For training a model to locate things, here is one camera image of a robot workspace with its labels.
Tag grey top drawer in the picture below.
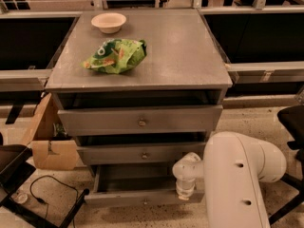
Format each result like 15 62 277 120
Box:
58 105 222 137

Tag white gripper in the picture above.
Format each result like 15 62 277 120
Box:
172 152 203 200

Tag black cable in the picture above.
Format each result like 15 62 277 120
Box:
28 174 80 228

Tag grey middle drawer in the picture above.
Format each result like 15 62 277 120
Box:
77 142 206 165

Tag white paper bowl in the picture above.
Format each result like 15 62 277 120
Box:
91 12 126 34

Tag black office chair right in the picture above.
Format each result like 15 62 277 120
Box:
268 104 304 226

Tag grey bottom drawer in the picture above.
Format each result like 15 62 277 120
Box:
85 162 203 207

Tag grey drawer cabinet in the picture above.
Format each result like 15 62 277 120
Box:
44 9 233 176

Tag round clear lid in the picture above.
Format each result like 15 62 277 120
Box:
12 192 29 204

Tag black chair left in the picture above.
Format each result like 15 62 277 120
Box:
0 144 89 228

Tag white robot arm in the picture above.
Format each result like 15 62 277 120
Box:
173 132 287 228

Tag green chip bag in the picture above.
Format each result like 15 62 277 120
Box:
82 39 146 74

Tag cardboard box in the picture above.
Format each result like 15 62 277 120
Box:
21 94 79 171

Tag grey drawer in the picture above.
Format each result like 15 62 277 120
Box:
77 142 206 165
58 105 222 137
85 162 203 207

